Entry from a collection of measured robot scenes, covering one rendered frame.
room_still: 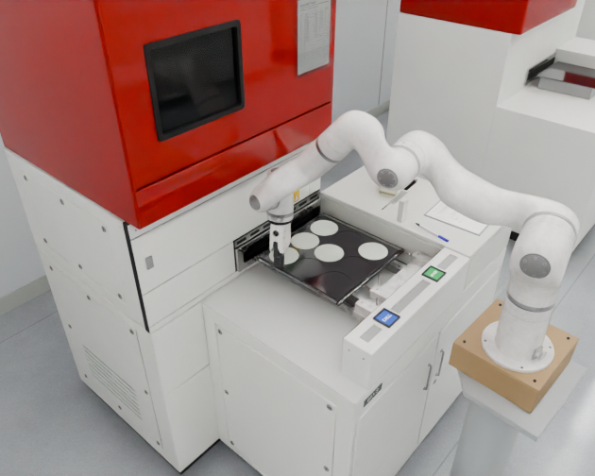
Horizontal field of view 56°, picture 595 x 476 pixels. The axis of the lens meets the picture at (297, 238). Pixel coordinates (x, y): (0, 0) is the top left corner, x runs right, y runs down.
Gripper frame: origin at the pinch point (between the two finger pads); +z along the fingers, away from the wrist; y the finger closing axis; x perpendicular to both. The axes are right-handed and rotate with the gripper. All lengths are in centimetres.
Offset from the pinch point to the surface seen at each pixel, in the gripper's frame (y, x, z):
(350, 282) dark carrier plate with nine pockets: -2.6, -24.5, 2.6
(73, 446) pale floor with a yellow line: -13, 83, 95
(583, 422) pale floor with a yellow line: 48, -125, 86
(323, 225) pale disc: 27.4, -9.5, -1.6
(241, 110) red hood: -7, 10, -51
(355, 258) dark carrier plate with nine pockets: 10.6, -24.0, 0.8
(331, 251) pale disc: 12.3, -15.5, 0.5
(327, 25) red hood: 23, -8, -71
